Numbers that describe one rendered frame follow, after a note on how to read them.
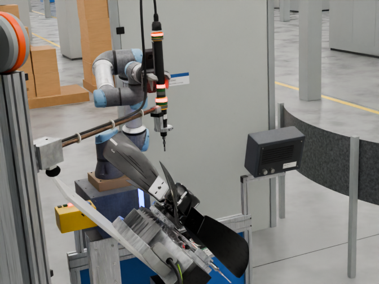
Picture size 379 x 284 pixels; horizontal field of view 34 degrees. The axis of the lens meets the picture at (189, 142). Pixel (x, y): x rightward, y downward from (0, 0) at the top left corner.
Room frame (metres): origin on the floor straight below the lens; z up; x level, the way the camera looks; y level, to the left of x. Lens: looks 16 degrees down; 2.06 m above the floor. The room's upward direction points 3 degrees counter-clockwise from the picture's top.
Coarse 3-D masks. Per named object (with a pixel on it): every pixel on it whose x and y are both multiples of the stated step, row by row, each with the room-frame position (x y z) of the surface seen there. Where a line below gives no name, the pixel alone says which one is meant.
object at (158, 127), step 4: (156, 108) 2.20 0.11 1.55; (160, 108) 2.21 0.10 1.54; (152, 112) 2.21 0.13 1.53; (156, 112) 2.20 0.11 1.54; (160, 112) 2.21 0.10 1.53; (152, 116) 2.21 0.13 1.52; (156, 116) 2.20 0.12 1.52; (160, 116) 2.20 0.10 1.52; (156, 120) 2.22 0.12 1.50; (160, 120) 2.21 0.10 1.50; (156, 124) 2.22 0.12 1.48; (160, 124) 2.21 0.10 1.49; (156, 128) 2.22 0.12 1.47; (160, 128) 2.21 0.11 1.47; (164, 128) 2.22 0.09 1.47; (168, 128) 2.22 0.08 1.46; (172, 128) 2.24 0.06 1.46
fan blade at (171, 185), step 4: (160, 164) 1.91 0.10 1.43; (164, 168) 1.92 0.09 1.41; (164, 172) 1.89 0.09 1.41; (168, 172) 1.97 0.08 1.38; (168, 176) 1.92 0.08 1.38; (168, 180) 1.89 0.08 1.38; (172, 180) 1.99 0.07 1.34; (168, 184) 1.86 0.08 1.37; (172, 184) 1.94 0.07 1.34; (172, 188) 1.91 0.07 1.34; (176, 188) 2.06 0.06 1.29; (176, 192) 2.01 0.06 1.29; (172, 196) 1.84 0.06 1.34; (176, 196) 1.97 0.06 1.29; (176, 200) 1.96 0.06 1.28; (176, 204) 1.95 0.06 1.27; (176, 208) 1.83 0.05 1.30; (176, 212) 1.83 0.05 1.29; (176, 216) 1.86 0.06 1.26; (176, 220) 1.89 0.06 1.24
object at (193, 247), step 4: (176, 232) 2.06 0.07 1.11; (180, 236) 2.04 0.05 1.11; (184, 236) 2.03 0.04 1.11; (184, 240) 2.01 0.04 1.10; (188, 240) 2.00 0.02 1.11; (188, 244) 1.99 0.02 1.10; (192, 244) 1.98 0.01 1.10; (192, 248) 1.96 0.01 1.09; (196, 248) 1.95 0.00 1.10; (208, 260) 1.90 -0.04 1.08; (212, 264) 1.88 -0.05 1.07; (216, 268) 1.86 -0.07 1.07; (220, 272) 1.84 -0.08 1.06; (224, 276) 1.83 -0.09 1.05; (228, 280) 1.81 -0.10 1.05
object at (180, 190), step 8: (176, 184) 2.17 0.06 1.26; (168, 192) 2.16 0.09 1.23; (184, 192) 2.13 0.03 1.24; (168, 200) 2.13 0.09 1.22; (184, 200) 2.11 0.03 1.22; (192, 200) 2.12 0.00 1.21; (160, 208) 2.10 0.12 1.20; (168, 208) 2.12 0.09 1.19; (184, 208) 2.11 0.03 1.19; (168, 216) 2.08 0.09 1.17; (184, 216) 2.14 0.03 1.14; (176, 224) 2.08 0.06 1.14
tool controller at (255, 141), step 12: (264, 132) 2.84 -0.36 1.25; (276, 132) 2.85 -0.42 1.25; (288, 132) 2.86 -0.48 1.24; (300, 132) 2.86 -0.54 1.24; (252, 144) 2.79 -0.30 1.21; (264, 144) 2.75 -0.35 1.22; (276, 144) 2.77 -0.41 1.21; (288, 144) 2.80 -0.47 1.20; (300, 144) 2.83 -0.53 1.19; (252, 156) 2.79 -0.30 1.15; (264, 156) 2.76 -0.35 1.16; (276, 156) 2.79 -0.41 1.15; (288, 156) 2.82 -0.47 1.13; (300, 156) 2.85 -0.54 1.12; (252, 168) 2.79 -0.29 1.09; (264, 168) 2.78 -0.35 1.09; (276, 168) 2.81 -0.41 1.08; (288, 168) 2.84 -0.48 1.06
